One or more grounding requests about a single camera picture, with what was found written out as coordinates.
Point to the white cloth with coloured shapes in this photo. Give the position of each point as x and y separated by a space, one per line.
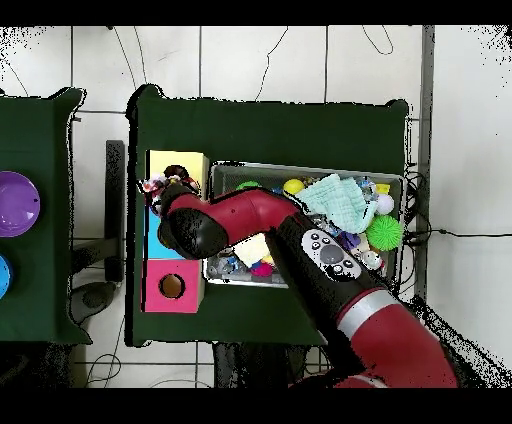
154 184

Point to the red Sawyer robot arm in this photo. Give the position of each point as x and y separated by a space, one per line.
392 340

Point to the shallow mesh bin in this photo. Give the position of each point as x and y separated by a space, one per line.
232 176

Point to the wooden box with three holes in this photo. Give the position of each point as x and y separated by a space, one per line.
172 304

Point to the green spiky rubber ball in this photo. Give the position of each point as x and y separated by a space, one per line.
248 185
384 232

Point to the cream knitted cloth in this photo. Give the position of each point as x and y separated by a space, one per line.
252 250

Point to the smooth yellow ball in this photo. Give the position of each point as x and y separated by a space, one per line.
294 187

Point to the dark green table cloth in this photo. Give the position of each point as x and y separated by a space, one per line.
48 280
260 132

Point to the mint green cloth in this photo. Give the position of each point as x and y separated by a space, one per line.
340 200

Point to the crushed silver drink can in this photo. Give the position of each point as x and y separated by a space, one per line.
372 259

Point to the purple plastic plate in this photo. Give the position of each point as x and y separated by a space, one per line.
18 204

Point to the blue plastic plate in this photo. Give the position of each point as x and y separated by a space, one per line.
4 276

